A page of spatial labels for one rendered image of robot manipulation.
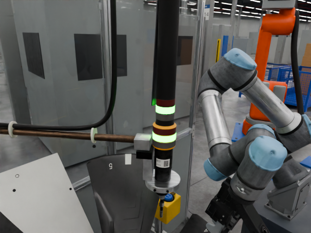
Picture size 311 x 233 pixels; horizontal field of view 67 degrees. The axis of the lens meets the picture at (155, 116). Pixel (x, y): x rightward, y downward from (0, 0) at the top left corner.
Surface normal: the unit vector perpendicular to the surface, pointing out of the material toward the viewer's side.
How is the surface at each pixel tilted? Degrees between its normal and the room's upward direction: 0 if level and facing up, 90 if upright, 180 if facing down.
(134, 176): 35
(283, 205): 90
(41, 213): 50
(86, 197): 90
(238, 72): 104
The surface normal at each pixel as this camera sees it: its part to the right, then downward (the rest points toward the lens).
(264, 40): -0.38, 0.40
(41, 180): 0.59, -0.43
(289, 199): -0.79, 0.18
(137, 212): -0.08, -0.58
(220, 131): -0.10, -0.74
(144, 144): -0.11, 0.33
